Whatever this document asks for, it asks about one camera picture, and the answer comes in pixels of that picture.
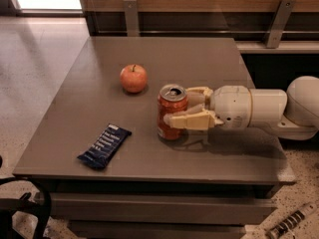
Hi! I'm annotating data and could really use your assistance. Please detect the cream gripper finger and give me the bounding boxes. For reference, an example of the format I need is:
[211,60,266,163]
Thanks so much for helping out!
[186,87,213,107]
[163,105,224,130]

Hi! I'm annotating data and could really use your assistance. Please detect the metal wall bracket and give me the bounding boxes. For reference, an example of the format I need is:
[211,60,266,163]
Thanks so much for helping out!
[124,0,140,37]
[264,0,296,49]

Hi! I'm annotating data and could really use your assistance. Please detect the red apple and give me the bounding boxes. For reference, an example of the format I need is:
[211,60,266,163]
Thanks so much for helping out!
[120,64,148,94]

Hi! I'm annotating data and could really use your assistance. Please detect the black chair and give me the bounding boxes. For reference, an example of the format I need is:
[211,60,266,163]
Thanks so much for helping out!
[0,154,53,239]

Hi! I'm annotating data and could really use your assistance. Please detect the blue rxbar blueberry wrapper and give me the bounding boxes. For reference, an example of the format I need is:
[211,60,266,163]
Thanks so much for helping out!
[78,123,132,169]

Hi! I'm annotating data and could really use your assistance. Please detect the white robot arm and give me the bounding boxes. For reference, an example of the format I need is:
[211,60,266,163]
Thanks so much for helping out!
[163,76,319,140]

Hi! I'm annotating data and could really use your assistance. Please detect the striped robot base part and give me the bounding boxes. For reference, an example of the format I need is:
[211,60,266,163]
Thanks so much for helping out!
[266,202,317,239]

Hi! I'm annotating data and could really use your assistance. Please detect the red coke can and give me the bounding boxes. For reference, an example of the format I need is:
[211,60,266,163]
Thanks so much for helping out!
[158,84,187,140]

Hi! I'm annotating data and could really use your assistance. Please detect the left metal wall bracket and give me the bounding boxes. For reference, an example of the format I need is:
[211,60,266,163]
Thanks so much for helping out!
[124,0,140,37]

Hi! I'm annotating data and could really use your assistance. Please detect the right metal wall bracket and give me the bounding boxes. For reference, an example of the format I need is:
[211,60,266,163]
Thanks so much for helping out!
[264,0,296,49]

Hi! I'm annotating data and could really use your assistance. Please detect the grey cabinet with drawers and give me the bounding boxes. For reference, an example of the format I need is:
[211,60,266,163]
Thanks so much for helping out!
[14,37,295,239]

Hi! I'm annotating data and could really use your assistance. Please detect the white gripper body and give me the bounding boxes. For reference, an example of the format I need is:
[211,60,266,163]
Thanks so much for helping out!
[210,86,252,129]

